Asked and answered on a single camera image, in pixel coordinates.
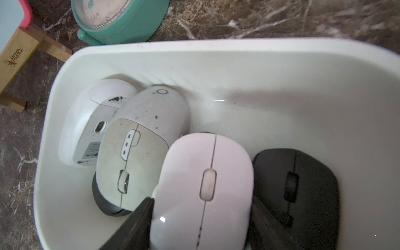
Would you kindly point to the wooden whiteboard stand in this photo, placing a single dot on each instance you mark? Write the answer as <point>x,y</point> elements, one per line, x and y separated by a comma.
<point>23,43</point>

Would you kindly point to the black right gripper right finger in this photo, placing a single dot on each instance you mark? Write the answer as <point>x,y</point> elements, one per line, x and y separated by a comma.
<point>266,232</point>

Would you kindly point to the grey speckled mouse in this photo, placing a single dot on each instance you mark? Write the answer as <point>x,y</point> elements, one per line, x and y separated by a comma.
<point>135,144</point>

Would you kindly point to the pink framed whiteboard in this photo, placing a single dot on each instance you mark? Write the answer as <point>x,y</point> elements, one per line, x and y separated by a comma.
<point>15,14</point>

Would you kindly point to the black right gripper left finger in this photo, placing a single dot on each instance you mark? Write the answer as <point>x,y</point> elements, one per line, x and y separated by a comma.
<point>134,233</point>

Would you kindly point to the green alarm clock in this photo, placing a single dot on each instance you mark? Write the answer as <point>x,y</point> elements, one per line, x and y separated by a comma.
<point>118,21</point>

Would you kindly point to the white upside-down mouse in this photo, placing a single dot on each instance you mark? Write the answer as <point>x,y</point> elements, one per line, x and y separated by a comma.
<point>88,118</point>

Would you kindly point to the glossy white mouse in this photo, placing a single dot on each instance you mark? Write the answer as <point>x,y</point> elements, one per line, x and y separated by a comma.
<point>204,196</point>

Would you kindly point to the white storage box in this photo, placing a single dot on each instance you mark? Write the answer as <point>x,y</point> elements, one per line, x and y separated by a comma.
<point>334,99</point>

